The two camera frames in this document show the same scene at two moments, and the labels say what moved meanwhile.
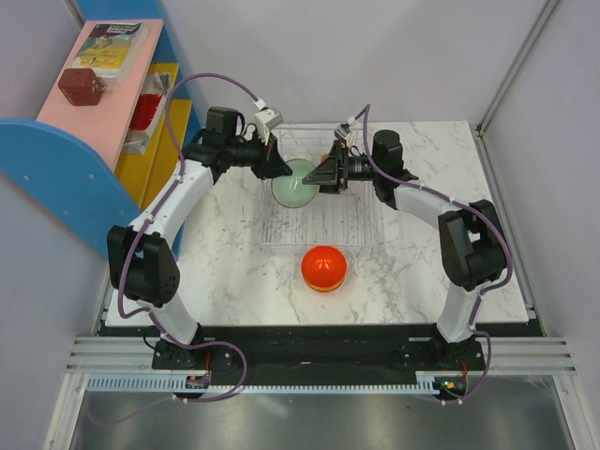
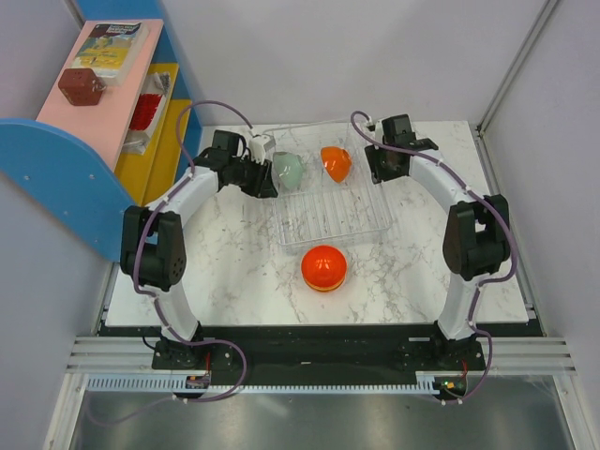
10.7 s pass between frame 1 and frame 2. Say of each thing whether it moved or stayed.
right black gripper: moved
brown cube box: stayed
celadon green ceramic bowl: moved
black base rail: stayed
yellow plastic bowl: stayed
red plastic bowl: stayed
